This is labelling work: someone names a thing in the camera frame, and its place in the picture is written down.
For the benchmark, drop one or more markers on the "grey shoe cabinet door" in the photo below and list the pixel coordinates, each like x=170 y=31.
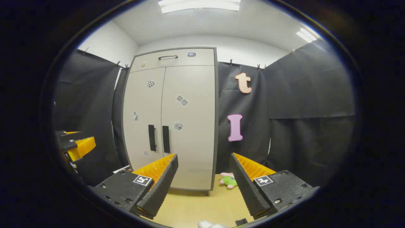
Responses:
x=193 y=148
x=142 y=104

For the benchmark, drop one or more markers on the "green and pink plush toy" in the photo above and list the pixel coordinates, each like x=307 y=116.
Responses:
x=229 y=181

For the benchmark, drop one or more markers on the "white photo card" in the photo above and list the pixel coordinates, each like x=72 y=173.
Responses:
x=121 y=169

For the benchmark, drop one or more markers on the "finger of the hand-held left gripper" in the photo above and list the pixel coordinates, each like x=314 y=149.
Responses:
x=69 y=145
x=68 y=136

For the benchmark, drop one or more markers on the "grey double-door shoe cabinet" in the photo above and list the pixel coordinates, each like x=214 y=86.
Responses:
x=190 y=57

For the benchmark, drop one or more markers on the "black backdrop cloth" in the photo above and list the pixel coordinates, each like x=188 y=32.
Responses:
x=300 y=95

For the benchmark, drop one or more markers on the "large ceiling light panel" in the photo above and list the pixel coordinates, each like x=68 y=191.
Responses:
x=199 y=5

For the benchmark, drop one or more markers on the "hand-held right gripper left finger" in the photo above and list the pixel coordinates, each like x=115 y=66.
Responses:
x=161 y=190

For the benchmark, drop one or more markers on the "grey cabinet drawer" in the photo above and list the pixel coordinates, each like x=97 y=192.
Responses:
x=196 y=61

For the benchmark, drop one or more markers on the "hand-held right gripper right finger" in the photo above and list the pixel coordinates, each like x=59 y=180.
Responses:
x=248 y=190

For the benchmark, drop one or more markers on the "small ceiling light panel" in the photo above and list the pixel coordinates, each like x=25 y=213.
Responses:
x=306 y=34

